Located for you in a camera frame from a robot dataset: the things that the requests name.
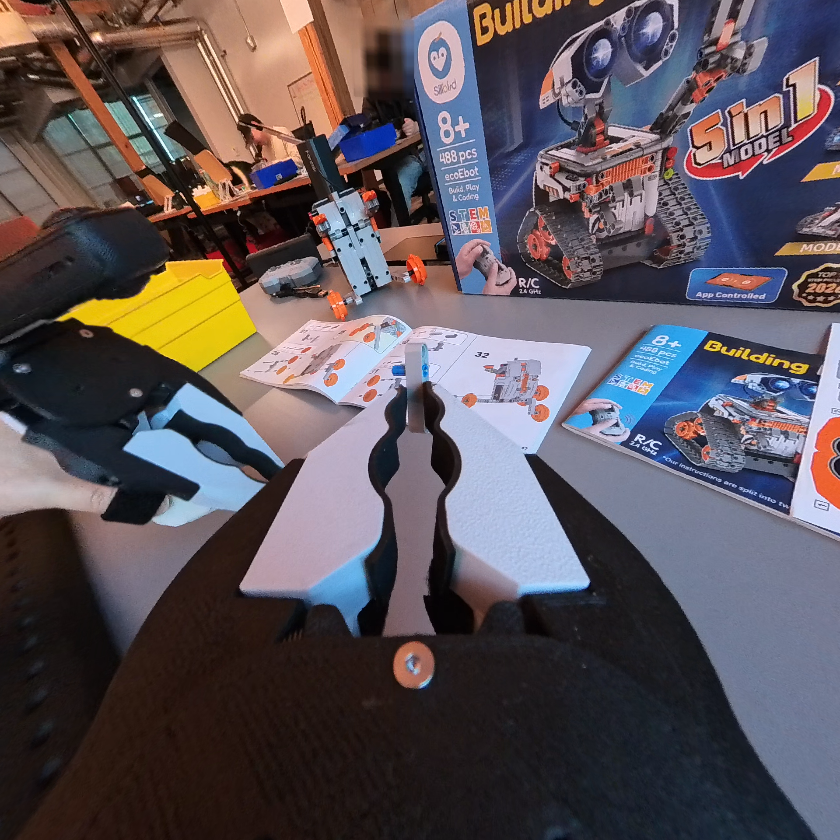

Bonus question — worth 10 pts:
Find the partly built toy robot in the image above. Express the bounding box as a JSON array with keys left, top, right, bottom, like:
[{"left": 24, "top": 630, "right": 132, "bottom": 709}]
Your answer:
[{"left": 308, "top": 187, "right": 395, "bottom": 306}]

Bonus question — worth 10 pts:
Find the yellow plastic bin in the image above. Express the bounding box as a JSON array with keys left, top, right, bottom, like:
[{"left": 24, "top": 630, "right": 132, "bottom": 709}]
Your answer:
[{"left": 59, "top": 258, "right": 257, "bottom": 371}]

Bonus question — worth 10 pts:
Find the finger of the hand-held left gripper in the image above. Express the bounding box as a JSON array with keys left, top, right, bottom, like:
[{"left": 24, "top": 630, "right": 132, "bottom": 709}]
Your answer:
[
  {"left": 123, "top": 430, "right": 268, "bottom": 528},
  {"left": 154, "top": 382, "right": 286, "bottom": 480}
]

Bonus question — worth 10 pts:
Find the black floor lamp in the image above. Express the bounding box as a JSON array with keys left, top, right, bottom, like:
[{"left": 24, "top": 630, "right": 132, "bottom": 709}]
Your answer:
[{"left": 56, "top": 0, "right": 250, "bottom": 293}]

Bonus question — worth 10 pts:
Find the blue plastic bin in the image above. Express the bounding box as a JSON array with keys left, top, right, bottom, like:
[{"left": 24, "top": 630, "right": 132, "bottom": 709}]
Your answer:
[
  {"left": 249, "top": 161, "right": 303, "bottom": 188},
  {"left": 338, "top": 123, "right": 398, "bottom": 161}
]

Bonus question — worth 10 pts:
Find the grey desk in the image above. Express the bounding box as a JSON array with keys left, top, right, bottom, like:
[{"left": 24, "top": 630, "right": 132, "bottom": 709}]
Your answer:
[{"left": 66, "top": 223, "right": 840, "bottom": 840}]

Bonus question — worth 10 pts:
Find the robot kit box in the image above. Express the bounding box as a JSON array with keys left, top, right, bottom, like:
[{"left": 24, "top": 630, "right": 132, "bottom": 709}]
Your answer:
[{"left": 412, "top": 0, "right": 840, "bottom": 311}]

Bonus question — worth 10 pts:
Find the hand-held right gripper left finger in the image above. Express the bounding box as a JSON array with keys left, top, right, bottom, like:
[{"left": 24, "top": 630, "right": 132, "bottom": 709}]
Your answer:
[{"left": 239, "top": 387, "right": 403, "bottom": 636}]

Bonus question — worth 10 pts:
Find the black flat case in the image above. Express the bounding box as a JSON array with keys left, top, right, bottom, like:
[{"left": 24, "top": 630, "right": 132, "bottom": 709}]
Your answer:
[{"left": 246, "top": 233, "right": 322, "bottom": 277}]

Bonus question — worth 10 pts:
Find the short grey toy beam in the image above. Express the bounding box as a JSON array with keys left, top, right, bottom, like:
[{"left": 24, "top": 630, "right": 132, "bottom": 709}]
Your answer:
[{"left": 392, "top": 341, "right": 431, "bottom": 434}]

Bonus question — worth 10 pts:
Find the grey battery motor unit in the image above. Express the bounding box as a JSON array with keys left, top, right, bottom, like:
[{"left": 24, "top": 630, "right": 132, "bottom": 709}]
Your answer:
[{"left": 258, "top": 256, "right": 324, "bottom": 293}]

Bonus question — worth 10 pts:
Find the person's left hand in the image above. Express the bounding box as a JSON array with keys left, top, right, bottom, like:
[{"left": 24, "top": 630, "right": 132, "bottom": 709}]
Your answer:
[{"left": 0, "top": 420, "right": 120, "bottom": 517}]

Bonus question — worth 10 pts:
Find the long wooden work table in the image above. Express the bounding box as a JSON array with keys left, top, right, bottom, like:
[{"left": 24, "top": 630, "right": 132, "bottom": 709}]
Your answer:
[{"left": 147, "top": 131, "right": 421, "bottom": 224}]

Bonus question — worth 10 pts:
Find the metal air duct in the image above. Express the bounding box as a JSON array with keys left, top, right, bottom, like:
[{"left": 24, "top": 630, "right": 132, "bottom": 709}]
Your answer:
[{"left": 0, "top": 13, "right": 231, "bottom": 112}]

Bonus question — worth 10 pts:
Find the black upright device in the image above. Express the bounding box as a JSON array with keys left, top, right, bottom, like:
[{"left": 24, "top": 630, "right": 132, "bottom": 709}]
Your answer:
[{"left": 297, "top": 134, "right": 345, "bottom": 198}]

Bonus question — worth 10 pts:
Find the robot sticker sheet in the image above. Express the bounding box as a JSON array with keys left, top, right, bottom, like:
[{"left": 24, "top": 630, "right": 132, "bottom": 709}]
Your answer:
[{"left": 791, "top": 325, "right": 840, "bottom": 542}]

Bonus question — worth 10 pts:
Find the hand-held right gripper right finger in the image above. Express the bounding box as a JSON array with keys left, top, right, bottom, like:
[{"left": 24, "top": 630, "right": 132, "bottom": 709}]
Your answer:
[{"left": 427, "top": 384, "right": 592, "bottom": 634}]

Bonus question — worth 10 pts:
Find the blue instruction booklet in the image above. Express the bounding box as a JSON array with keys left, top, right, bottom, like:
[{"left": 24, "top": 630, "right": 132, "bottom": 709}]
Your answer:
[{"left": 562, "top": 323, "right": 824, "bottom": 519}]

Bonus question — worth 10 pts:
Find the open white instruction booklet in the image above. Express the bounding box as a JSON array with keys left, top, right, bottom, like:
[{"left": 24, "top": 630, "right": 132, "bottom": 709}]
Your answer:
[{"left": 239, "top": 315, "right": 592, "bottom": 454}]

